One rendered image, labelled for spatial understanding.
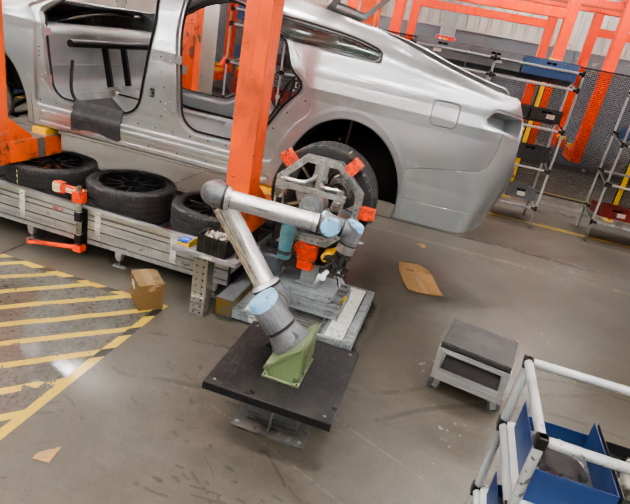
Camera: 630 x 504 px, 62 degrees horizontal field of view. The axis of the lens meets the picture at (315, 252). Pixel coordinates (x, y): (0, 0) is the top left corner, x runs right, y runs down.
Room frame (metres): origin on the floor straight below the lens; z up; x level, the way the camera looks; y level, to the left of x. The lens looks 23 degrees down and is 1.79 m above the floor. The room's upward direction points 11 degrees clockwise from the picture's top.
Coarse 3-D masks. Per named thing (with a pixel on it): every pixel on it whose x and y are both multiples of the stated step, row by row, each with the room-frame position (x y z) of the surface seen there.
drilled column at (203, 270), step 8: (200, 264) 2.88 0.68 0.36; (208, 264) 2.87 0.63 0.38; (200, 272) 2.88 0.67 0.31; (208, 272) 2.89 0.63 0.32; (192, 280) 2.89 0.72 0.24; (200, 280) 2.88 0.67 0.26; (208, 280) 2.90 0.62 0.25; (192, 288) 2.89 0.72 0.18; (200, 288) 2.88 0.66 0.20; (208, 288) 2.91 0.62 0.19; (192, 296) 2.89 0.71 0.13; (200, 296) 2.88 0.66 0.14; (208, 296) 2.92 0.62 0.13; (192, 304) 2.89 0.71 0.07; (200, 304) 2.87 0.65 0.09; (208, 304) 2.94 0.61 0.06; (192, 312) 2.88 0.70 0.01; (200, 312) 2.87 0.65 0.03
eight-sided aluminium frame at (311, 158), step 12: (312, 156) 3.04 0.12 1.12; (288, 168) 3.07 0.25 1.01; (336, 168) 3.01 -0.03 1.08; (348, 180) 2.99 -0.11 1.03; (360, 192) 2.97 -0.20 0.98; (360, 204) 2.97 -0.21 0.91; (300, 240) 3.04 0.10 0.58; (312, 240) 3.06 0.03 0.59; (324, 240) 3.02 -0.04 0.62; (336, 240) 2.99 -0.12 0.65
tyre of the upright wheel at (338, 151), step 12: (312, 144) 3.23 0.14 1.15; (324, 144) 3.18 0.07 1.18; (336, 144) 3.23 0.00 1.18; (300, 156) 3.14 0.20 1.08; (324, 156) 3.11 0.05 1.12; (336, 156) 3.09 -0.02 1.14; (348, 156) 3.09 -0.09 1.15; (360, 156) 3.24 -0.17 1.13; (360, 180) 3.06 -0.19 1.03; (372, 180) 3.15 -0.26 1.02; (372, 192) 3.08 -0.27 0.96; (372, 204) 3.07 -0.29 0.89
